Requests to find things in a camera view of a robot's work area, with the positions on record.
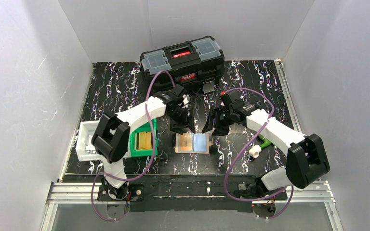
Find orange credit card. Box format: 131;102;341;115
178;133;193;152

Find printed card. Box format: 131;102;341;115
85;136;97;154

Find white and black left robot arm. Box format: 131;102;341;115
91;85;196;201

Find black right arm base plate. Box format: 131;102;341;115
234;183;288;205

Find white plastic bin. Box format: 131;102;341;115
75;120;106;162

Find green plastic bin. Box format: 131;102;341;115
129;119;158;157

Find yellow cards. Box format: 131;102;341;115
134;131;153;151

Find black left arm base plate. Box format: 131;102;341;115
97;183;145;202

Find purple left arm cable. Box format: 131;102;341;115
91;70;176;222

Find aluminium front rail frame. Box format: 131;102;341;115
41;181;343;231

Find black plastic toolbox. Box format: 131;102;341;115
140;36;225;93

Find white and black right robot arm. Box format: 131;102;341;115
202;91;330;195

